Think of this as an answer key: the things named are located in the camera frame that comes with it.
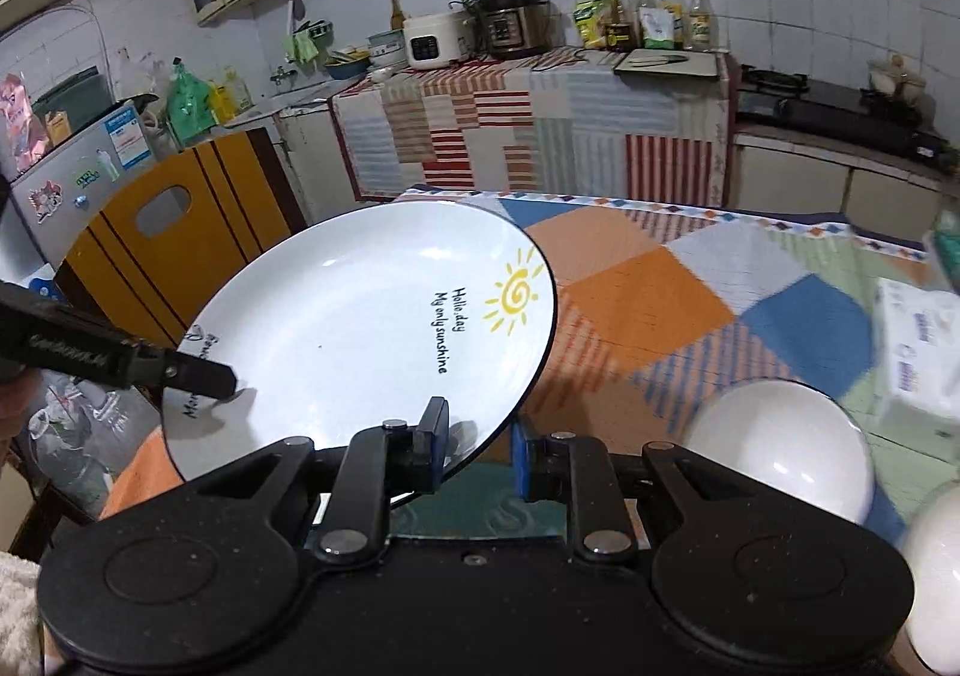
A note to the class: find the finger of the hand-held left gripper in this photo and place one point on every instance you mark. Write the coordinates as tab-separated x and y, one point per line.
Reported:
206	377

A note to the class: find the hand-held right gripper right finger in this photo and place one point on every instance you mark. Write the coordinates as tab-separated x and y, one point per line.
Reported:
525	466

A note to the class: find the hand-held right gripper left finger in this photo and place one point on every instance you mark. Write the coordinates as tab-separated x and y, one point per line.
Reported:
435	440

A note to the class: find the white plate with sun print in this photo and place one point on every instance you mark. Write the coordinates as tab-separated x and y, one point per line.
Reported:
352	323

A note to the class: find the clear plastic bag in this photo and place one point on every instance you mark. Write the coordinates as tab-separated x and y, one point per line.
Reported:
82	436

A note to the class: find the grey refrigerator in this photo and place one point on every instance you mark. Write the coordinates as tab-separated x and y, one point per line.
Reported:
75	181

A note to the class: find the yellow wooden chair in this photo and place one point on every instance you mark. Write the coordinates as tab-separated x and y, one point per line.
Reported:
187	196

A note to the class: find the pink printed bag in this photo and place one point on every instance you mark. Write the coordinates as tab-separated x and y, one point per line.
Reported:
15	121

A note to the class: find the white bowl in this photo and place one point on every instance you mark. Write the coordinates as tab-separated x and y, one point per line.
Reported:
780	451
937	571

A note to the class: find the green plastic bag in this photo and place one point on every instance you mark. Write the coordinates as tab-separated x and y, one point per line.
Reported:
187	106

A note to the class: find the white towel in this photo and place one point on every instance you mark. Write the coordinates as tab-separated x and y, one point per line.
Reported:
15	608

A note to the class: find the striped patchwork counter cloth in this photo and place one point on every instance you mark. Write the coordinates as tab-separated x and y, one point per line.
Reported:
525	121

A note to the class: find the green hanging cloth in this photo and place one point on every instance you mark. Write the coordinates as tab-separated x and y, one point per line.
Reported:
304	45

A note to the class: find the stack of dishes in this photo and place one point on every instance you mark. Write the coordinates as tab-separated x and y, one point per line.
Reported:
360	57

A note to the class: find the white rice cooker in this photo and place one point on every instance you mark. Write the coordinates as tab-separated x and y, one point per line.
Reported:
431	42

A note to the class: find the white tissue pack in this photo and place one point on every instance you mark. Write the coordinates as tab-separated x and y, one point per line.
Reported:
919	346

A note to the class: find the cutting board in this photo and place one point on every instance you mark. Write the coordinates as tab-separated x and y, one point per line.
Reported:
667	66

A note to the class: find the black pressure cooker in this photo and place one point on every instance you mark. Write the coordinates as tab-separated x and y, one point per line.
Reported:
514	19

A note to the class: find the kitchen knife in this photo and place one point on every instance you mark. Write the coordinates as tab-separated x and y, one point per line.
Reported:
660	57

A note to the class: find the yellow green food packet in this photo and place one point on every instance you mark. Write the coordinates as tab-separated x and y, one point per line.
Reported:
592	23

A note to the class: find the white food packet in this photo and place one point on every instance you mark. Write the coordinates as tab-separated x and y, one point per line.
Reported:
658	30

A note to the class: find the dark oil bottle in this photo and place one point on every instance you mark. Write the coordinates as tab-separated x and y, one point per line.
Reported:
619	19

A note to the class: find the black gas stove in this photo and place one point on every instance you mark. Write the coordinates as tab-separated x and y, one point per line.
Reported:
825	106

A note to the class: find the clear oil bottle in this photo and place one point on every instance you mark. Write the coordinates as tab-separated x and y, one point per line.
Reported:
647	0
700	19
671	8

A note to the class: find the white cooking pot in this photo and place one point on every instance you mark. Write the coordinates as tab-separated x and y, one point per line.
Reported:
896	79

